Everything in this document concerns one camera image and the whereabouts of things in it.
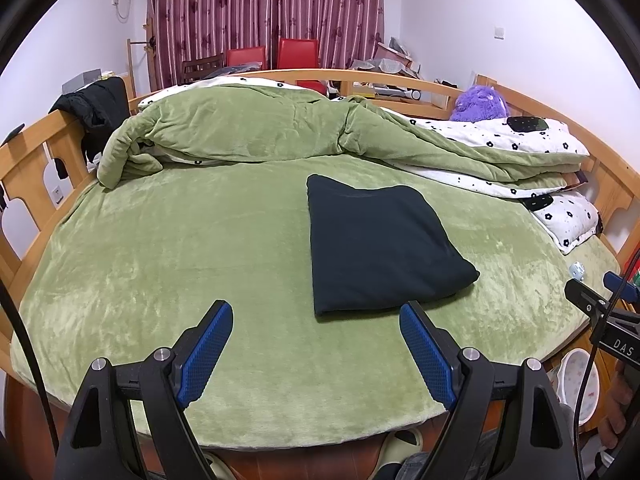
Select black long sleeve sweatshirt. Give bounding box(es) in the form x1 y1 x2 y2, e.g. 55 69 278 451
306 174 480 316

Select person right hand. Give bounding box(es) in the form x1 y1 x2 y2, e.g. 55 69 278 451
598 361 634 448

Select small light blue toy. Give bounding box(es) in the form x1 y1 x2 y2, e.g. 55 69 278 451
568 261 586 281

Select star pattern waste bin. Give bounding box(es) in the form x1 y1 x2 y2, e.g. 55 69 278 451
548 348 600 426

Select white floral pillow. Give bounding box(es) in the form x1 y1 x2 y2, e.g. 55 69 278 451
523 191 601 256

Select green plush bed sheet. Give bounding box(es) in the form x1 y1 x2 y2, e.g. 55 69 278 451
20 155 617 448

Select purple plush toy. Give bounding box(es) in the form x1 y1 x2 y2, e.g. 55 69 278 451
450 84 509 122

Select black phone on headboard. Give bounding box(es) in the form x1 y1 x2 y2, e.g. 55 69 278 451
1 124 25 145

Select cluttered desk items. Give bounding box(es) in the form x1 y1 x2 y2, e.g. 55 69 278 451
348 37 456 110

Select black garment on headboard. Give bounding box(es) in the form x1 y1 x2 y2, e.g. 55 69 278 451
50 76 130 162

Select green plush comforter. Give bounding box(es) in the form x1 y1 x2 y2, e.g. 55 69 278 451
98 77 589 188

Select dark wooden chair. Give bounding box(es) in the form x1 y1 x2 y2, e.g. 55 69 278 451
179 53 224 84

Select red chair left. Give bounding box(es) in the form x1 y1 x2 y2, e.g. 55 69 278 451
224 46 268 70

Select wooden coat rack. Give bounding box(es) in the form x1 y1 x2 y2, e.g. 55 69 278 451
125 16 157 98

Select maroon floral curtain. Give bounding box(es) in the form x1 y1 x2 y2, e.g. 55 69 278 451
146 0 384 89

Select black cable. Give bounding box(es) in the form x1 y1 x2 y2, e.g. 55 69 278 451
0 278 61 456

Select wooden bed frame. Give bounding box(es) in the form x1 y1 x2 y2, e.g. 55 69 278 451
0 67 640 480

